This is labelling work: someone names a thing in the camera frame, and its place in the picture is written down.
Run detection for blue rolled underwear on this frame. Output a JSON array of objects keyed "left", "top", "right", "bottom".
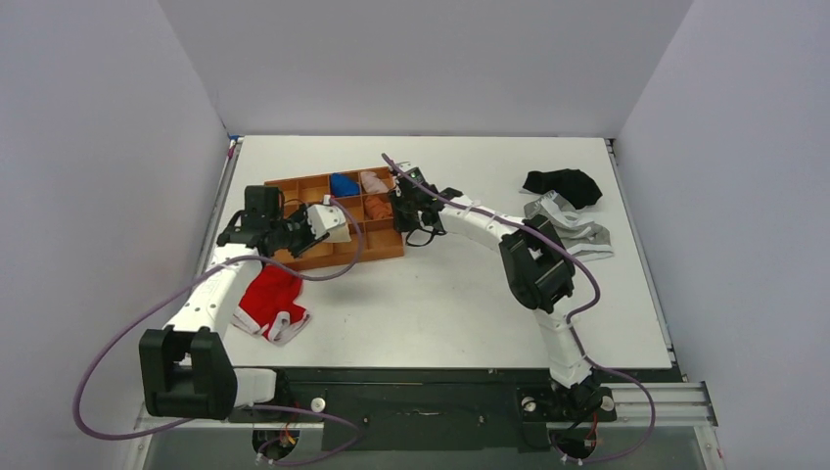
[{"left": 330, "top": 172, "right": 360, "bottom": 198}]

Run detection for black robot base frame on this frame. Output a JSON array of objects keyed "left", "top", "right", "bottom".
[{"left": 229, "top": 367, "right": 681, "bottom": 454}]

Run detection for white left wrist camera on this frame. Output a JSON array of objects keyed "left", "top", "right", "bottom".
[{"left": 306, "top": 204, "right": 351, "bottom": 244}]

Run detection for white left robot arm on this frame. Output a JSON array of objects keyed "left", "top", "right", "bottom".
[{"left": 138, "top": 185, "right": 348, "bottom": 421}]

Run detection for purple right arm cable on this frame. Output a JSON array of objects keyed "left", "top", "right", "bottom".
[{"left": 381, "top": 153, "right": 658, "bottom": 467}]

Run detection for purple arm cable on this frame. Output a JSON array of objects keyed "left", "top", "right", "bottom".
[
  {"left": 71, "top": 197, "right": 364, "bottom": 468},
  {"left": 381, "top": 153, "right": 658, "bottom": 467}
]

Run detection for aluminium table edge rail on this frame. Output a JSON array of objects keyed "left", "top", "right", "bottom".
[{"left": 169, "top": 136, "right": 245, "bottom": 364}]

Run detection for grey underwear white band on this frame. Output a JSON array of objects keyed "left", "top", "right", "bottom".
[{"left": 524, "top": 191, "right": 614, "bottom": 262}]

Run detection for red underwear white band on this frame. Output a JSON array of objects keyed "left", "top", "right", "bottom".
[{"left": 231, "top": 265, "right": 311, "bottom": 345}]

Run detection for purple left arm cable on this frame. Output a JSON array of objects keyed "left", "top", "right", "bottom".
[{"left": 71, "top": 197, "right": 364, "bottom": 468}]

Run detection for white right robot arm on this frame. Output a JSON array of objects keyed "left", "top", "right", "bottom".
[{"left": 390, "top": 163, "right": 591, "bottom": 418}]

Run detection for orange-brown rolled underwear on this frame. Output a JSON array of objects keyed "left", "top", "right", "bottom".
[{"left": 363, "top": 195, "right": 393, "bottom": 220}]

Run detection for wooden compartment tray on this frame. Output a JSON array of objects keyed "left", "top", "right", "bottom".
[{"left": 264, "top": 168, "right": 404, "bottom": 271}]

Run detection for black underwear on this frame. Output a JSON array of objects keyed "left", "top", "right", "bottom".
[{"left": 522, "top": 168, "right": 603, "bottom": 210}]

